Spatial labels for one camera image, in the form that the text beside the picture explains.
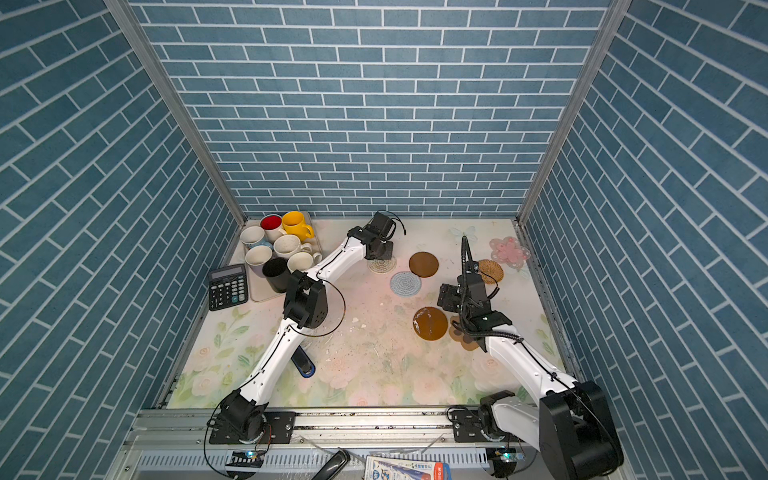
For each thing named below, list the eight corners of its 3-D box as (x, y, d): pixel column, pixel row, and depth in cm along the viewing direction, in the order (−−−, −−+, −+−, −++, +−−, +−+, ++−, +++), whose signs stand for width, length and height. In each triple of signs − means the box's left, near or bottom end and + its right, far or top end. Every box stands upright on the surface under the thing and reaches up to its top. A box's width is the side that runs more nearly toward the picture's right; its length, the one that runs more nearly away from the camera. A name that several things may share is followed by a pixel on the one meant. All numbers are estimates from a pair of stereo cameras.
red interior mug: (269, 250, 112) (262, 236, 106) (265, 230, 118) (258, 216, 112) (288, 244, 113) (282, 230, 108) (283, 225, 120) (277, 211, 114)
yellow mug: (296, 246, 112) (291, 233, 106) (281, 230, 117) (276, 217, 111) (315, 235, 115) (311, 222, 110) (300, 220, 120) (295, 207, 115)
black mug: (274, 296, 99) (265, 280, 92) (269, 277, 104) (259, 261, 97) (295, 287, 101) (288, 272, 94) (289, 269, 106) (281, 253, 99)
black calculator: (211, 312, 96) (207, 308, 94) (212, 277, 105) (208, 272, 103) (248, 301, 99) (245, 297, 97) (246, 268, 108) (243, 263, 106)
